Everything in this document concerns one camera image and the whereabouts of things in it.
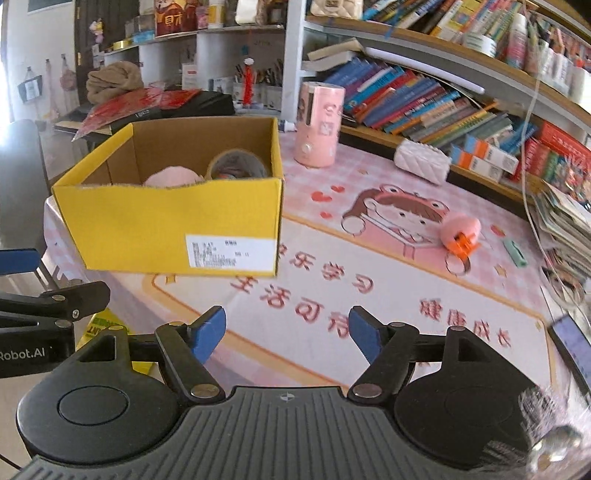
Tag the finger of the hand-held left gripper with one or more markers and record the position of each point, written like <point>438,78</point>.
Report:
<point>18,261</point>
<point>76,295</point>

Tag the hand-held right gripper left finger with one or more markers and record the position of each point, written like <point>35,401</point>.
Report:
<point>207,334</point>

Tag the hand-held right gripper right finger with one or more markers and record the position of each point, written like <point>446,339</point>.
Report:
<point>364,334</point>

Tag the yellow cardboard box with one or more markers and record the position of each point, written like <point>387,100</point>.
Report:
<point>175,226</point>

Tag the pink plush toy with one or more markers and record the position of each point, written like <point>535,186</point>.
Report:
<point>173,177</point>

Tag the brown tape roll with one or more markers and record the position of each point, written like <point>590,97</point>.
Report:
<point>238,166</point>

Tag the yellow printed packet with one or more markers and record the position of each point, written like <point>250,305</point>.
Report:
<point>99,325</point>

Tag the pink printed table mat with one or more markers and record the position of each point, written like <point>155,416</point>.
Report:
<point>323,286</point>

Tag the grey office chair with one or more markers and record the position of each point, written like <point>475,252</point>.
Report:
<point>21,175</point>

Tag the pink toy with orange clip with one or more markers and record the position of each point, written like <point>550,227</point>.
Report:
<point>461,230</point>

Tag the small green eraser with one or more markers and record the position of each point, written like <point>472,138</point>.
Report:
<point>515,253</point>

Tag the hanging dark tote bag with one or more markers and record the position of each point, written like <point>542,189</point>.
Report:
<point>30,87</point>

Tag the white quilted pouch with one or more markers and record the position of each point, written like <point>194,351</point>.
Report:
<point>422,160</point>

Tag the hanging pink bag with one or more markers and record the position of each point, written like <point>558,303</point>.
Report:
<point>67,78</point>

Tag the red plastic packet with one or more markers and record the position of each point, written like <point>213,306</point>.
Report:
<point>129,104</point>

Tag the orange white carton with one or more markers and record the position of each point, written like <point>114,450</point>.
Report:
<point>475,166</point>
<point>491,154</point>

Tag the beige folded cloth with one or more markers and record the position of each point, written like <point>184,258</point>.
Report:
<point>113,81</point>

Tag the smartphone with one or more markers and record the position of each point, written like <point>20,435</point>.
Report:
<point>572,341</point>

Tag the pink cylindrical humidifier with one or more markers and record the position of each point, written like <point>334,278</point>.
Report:
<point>318,124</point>

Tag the white glue tube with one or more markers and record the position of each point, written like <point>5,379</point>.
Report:
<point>287,125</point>

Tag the stack of magazines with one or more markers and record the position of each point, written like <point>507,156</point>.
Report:
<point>563,226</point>

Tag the row of blue books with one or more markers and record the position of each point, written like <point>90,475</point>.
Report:
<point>415,101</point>

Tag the pen holder with pens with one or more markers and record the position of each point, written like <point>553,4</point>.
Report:
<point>254,85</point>

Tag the row of red books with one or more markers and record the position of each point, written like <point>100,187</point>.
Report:
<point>561,159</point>

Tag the stack of white books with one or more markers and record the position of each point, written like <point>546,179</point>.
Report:
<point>332,53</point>

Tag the red figure gift box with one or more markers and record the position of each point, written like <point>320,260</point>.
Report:
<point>175,16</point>

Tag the white tape roll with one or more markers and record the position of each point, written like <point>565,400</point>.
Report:
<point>480,44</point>

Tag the yellow white bottle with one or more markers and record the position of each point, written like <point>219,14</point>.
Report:
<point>216,13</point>

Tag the row of thin colourful books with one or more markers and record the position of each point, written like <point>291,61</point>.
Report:
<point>438,18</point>

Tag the white paper bag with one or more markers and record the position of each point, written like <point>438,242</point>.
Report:
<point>249,11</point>

